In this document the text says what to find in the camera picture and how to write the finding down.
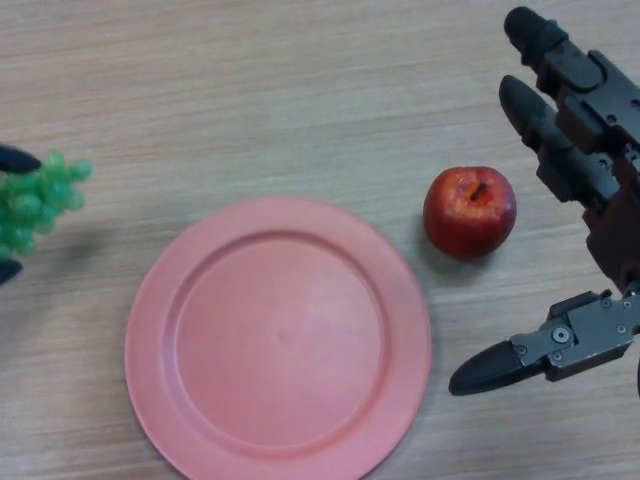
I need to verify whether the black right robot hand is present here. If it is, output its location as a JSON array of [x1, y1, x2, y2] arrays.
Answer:
[[448, 5, 640, 397]]

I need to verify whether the red apple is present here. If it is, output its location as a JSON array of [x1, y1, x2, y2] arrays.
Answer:
[[422, 166, 518, 261]]

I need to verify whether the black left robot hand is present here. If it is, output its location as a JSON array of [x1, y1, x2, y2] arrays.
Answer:
[[0, 144, 42, 286]]

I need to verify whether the pink round plate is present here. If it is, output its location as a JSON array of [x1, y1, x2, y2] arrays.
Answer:
[[124, 196, 433, 480]]

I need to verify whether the green grapes bunch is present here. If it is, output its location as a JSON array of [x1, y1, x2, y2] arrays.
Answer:
[[0, 152, 94, 261]]

